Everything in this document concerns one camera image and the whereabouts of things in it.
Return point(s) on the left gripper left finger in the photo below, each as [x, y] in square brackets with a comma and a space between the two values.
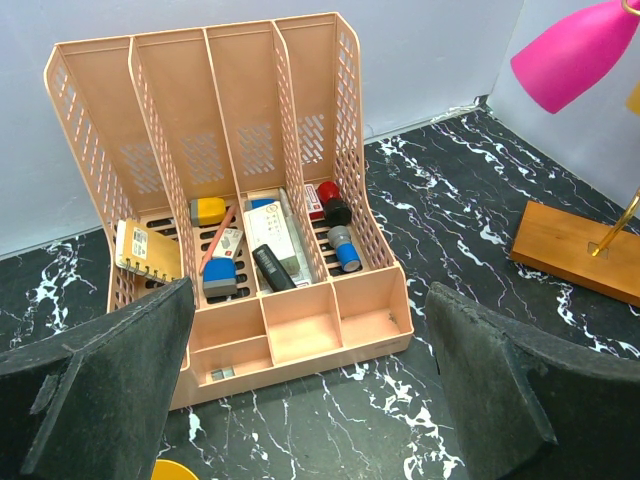
[92, 402]

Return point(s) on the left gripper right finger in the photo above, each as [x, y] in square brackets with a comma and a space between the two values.
[526, 404]

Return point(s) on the white paper box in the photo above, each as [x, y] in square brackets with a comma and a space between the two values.
[267, 226]

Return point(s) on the black marker block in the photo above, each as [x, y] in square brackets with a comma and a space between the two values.
[272, 270]

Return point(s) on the blue grey stamp right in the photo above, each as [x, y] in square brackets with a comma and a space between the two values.
[340, 240]

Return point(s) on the red white small box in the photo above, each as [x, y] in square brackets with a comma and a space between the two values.
[314, 206]

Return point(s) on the red black stamp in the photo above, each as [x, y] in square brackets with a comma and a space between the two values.
[336, 211]

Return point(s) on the yellow spiral notebook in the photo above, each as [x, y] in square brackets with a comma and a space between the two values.
[147, 253]

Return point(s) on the wooden rack base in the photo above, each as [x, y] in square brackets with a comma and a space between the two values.
[566, 245]

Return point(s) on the yellow grey eraser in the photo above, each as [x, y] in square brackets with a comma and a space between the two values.
[207, 211]

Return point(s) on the gold wire glass rack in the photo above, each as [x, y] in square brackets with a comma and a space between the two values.
[620, 224]

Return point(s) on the yellow orange wine glass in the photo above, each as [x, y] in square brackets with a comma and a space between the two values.
[633, 101]
[170, 470]

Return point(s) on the peach plastic file organizer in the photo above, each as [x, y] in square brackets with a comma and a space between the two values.
[239, 111]

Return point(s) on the blue grey stamp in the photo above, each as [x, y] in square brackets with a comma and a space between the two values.
[340, 240]
[219, 277]

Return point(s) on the blue grey stamp left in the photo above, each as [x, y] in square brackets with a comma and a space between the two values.
[219, 277]

